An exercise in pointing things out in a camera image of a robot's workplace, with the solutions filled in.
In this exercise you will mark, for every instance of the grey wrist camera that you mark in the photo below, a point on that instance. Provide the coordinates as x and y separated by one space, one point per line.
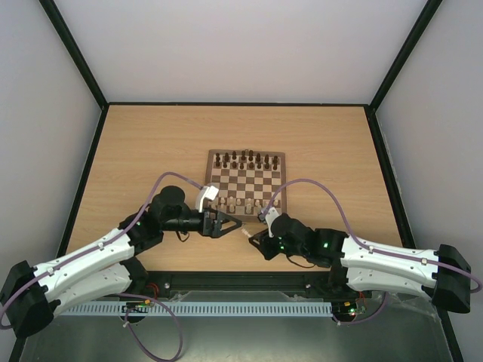
206 193
268 216

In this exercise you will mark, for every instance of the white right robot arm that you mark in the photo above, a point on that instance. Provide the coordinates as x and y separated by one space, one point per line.
440 276

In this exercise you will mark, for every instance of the light blue cable duct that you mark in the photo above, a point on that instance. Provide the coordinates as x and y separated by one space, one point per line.
205 309

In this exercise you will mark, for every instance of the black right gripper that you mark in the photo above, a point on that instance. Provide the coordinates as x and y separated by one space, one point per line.
268 243

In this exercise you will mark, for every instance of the wooden folding chess board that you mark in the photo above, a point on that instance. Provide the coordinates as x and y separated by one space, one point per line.
255 184

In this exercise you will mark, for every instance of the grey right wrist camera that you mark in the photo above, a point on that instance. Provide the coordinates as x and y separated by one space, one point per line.
268 216

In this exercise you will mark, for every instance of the black aluminium frame rail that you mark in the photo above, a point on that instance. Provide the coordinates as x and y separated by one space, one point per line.
331 282

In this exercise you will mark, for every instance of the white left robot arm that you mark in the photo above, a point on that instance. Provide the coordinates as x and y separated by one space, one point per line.
32 296

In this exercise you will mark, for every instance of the white queen piece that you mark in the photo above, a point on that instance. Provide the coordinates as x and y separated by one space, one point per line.
246 232

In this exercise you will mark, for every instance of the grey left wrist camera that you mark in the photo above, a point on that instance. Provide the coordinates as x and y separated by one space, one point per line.
206 193

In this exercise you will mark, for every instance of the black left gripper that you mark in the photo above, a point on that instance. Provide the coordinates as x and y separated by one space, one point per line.
213 229

